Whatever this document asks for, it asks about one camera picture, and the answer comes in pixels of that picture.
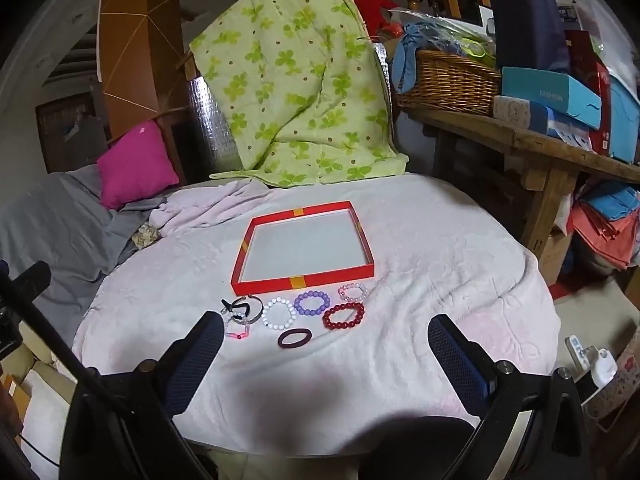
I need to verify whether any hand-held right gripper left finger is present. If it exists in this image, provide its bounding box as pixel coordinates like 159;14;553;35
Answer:
59;311;226;480

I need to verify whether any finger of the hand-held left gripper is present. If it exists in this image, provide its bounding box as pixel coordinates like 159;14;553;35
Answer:
0;272;103;398

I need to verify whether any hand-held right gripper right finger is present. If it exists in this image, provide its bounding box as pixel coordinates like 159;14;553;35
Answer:
427;314;601;480

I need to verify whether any clear and pink bead bracelet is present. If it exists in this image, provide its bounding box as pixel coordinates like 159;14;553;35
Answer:
222;312;254;341

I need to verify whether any silver bangle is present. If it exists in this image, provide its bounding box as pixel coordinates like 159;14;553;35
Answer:
235;296;264;325

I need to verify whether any dark red hair tie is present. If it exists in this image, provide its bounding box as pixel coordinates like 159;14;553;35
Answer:
277;328;313;348

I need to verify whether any purple bead bracelet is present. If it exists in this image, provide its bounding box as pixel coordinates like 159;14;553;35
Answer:
294;290;331;317

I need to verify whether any small pink white bead bracelet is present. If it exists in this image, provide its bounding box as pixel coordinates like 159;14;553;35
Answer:
338;282;369;303

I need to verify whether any red bead bracelet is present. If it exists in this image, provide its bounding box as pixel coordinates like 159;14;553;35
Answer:
322;301;366;332

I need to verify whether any red shallow box tray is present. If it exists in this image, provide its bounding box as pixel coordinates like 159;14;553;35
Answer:
231;201;376;297

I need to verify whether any grey cloth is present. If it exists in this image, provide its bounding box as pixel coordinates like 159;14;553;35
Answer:
0;162;168;336

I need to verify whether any pale pink blanket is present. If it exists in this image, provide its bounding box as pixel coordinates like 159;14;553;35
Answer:
72;172;561;456

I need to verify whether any white power strip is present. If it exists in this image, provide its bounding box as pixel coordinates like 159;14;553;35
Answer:
565;336;587;376

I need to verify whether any beige patterned cloth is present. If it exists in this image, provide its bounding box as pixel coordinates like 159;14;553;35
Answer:
132;224;161;250

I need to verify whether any white charger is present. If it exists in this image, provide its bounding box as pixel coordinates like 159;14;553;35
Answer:
582;347;618;388

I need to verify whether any magenta pillow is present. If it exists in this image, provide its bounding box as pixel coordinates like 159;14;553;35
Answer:
96;121;181;211

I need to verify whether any floral printed box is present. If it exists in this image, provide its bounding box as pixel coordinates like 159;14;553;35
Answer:
582;330;640;421

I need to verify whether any stack of folded cloths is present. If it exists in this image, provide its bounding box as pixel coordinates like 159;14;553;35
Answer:
570;182;640;271

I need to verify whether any wooden bench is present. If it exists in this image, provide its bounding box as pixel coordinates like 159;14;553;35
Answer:
395;95;640;281

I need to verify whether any silver foil insulation sheet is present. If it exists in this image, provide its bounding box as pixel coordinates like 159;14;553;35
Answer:
186;77;246;173

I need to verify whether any white patterned small box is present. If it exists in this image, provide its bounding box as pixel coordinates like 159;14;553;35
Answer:
492;95;533;126

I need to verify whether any wicker basket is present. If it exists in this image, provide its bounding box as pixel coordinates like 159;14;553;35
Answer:
395;50;503;116

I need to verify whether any light blue cardboard box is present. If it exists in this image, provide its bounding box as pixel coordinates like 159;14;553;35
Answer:
501;66;603;131

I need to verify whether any teal box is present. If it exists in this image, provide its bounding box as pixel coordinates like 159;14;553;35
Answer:
607;77;640;163

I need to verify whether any green floral pillow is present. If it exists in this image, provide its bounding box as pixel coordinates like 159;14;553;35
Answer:
190;0;410;188

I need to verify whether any blue cloth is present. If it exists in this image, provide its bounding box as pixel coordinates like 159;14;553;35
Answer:
391;22;436;93

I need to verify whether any red gift bag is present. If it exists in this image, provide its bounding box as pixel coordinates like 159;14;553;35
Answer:
565;30;613;156

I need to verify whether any navy fabric bag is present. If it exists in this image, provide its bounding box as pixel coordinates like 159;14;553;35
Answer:
489;0;571;73

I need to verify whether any red cloth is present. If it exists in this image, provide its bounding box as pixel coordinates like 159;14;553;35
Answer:
350;0;401;36

